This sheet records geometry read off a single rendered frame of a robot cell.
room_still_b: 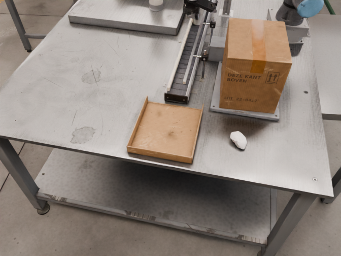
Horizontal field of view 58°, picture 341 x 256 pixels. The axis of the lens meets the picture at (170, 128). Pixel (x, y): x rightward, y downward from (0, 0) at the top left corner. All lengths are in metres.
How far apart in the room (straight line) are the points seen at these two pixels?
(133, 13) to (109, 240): 1.37
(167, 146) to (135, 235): 0.86
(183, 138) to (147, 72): 0.47
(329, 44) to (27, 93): 1.62
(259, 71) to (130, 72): 0.67
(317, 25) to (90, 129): 1.49
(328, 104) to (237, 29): 0.55
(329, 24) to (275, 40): 0.88
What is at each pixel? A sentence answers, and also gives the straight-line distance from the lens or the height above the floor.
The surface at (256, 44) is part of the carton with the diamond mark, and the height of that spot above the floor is 1.12.
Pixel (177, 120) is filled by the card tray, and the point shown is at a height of 0.83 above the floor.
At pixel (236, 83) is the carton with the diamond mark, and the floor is 1.00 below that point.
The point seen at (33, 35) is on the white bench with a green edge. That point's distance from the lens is 3.34.
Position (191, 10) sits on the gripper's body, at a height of 1.02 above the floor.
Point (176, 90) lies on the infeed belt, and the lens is 1.41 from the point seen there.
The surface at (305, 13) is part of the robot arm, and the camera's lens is 1.70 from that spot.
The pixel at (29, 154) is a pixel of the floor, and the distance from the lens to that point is 2.48.
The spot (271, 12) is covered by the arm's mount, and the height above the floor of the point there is 0.94.
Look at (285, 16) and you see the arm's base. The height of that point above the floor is 0.97.
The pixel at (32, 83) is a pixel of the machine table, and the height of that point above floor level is 0.83.
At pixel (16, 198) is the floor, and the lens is 2.30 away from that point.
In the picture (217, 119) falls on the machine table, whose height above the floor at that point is 0.83.
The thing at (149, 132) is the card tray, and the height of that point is 0.83.
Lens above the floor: 1.81
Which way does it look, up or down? 49 degrees down
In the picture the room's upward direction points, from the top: straight up
